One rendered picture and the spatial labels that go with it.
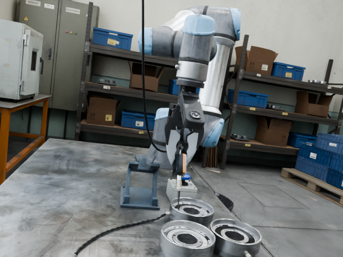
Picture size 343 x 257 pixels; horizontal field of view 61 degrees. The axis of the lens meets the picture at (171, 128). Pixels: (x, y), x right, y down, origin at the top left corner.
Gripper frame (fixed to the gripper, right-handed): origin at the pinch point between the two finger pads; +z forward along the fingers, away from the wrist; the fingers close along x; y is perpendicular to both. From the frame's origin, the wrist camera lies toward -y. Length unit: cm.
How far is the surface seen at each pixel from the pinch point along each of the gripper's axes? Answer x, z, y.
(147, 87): -15, -10, 334
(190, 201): -4.2, 9.9, -1.1
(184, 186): -4.0, 8.6, 6.2
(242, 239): -12.3, 11.0, -16.3
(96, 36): 60, -67, 335
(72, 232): 22.1, 13.0, -13.8
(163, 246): 5.1, 10.7, -20.7
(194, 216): -2.8, 9.2, -11.1
